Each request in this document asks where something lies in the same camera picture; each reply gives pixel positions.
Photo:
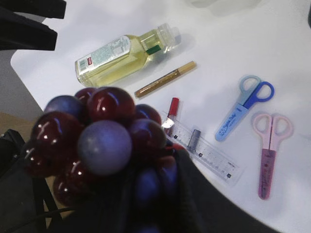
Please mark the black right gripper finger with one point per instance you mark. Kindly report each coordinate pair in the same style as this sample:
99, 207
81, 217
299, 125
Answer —
194, 199

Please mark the red artificial grape bunch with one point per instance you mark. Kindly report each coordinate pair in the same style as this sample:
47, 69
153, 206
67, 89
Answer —
111, 162

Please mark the pink capped scissors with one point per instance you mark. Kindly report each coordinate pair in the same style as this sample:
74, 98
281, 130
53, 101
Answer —
272, 129

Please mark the yellow liquid plastic bottle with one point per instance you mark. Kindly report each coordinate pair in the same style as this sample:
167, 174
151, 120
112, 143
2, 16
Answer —
123, 56

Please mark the clear plastic ruler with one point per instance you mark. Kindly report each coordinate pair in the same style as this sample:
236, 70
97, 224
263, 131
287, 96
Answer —
211, 162

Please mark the silver glitter pen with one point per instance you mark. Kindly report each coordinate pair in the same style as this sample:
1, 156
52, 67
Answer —
194, 139

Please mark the red glitter pen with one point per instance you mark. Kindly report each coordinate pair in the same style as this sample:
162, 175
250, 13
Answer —
172, 114

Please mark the gold glitter pen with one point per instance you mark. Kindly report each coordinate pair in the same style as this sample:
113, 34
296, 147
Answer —
169, 77

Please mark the blue capped scissors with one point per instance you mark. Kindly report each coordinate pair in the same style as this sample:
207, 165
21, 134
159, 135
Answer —
249, 86

